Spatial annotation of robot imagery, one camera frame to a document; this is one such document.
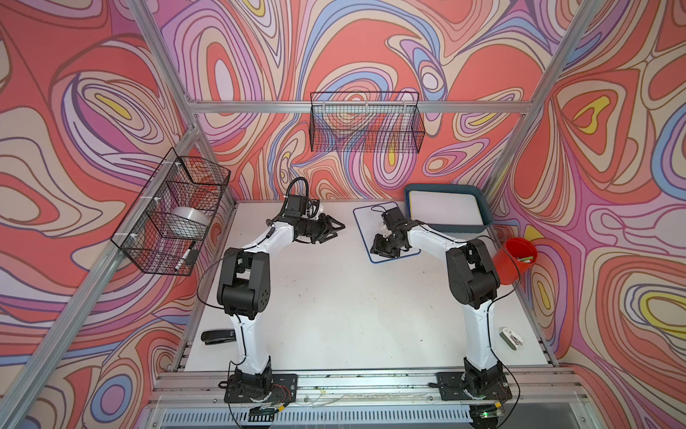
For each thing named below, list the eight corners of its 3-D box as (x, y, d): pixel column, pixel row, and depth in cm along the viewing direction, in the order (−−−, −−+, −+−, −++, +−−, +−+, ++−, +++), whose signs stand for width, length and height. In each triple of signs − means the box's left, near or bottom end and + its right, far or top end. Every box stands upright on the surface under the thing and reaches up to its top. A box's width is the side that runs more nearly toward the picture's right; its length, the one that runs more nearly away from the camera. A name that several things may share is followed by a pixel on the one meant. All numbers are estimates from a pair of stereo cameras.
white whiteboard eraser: (515, 351, 81) (519, 348, 79) (497, 336, 84) (501, 334, 82) (520, 342, 83) (525, 339, 81) (503, 328, 86) (506, 325, 84)
